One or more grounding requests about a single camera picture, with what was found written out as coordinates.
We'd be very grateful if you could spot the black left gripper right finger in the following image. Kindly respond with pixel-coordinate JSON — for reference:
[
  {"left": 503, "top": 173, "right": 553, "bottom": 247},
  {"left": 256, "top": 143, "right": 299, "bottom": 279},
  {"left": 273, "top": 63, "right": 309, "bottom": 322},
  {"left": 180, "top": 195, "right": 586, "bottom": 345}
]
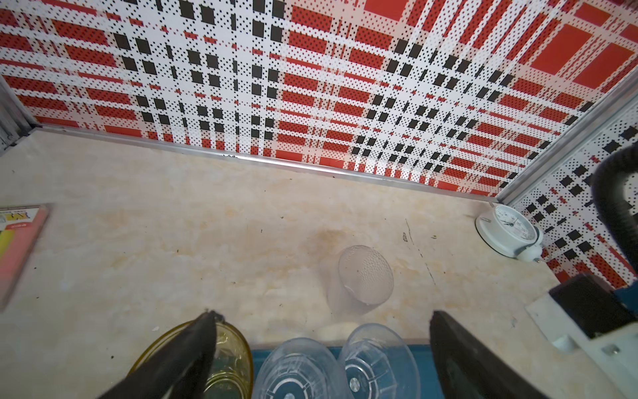
[{"left": 430, "top": 310, "right": 546, "bottom": 398}]

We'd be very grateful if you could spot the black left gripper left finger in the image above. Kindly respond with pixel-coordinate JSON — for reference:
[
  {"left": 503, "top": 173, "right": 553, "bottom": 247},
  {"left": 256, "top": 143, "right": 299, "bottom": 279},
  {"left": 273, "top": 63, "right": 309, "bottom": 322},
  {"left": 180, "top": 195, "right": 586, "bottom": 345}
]
[{"left": 101, "top": 310, "right": 224, "bottom": 398}]

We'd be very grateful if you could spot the teal plastic tray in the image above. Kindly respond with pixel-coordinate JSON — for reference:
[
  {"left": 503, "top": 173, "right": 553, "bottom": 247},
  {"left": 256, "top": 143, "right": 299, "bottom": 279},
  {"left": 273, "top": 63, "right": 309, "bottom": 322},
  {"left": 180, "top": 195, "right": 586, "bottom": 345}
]
[{"left": 251, "top": 344, "right": 445, "bottom": 399}]

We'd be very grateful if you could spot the amber tall glass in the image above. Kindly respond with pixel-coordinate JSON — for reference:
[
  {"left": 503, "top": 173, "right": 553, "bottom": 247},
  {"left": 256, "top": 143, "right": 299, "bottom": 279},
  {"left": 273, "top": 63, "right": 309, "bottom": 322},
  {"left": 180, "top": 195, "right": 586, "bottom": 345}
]
[{"left": 128, "top": 318, "right": 254, "bottom": 399}]

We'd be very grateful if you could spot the clear glass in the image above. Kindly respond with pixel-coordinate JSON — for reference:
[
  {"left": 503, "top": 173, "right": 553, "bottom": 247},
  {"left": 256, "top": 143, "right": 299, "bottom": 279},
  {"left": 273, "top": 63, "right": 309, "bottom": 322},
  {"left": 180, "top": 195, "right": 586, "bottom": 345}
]
[{"left": 338, "top": 324, "right": 420, "bottom": 399}]

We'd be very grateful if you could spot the frosted white cup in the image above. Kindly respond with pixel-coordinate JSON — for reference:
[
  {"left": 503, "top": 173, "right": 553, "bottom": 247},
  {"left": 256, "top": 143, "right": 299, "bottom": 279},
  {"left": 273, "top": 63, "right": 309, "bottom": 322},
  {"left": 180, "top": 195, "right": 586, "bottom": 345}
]
[{"left": 252, "top": 337, "right": 351, "bottom": 398}]

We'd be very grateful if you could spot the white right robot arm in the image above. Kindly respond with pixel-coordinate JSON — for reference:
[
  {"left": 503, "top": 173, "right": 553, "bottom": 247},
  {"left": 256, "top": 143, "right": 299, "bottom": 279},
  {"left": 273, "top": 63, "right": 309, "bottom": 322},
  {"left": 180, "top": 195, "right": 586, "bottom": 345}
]
[{"left": 526, "top": 274, "right": 637, "bottom": 398}]

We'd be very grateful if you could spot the white alarm clock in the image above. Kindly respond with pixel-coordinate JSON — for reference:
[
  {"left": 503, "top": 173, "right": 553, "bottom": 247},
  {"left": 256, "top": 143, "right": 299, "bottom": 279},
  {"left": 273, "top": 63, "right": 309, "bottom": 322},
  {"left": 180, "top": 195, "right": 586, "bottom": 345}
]
[{"left": 475, "top": 204, "right": 543, "bottom": 262}]

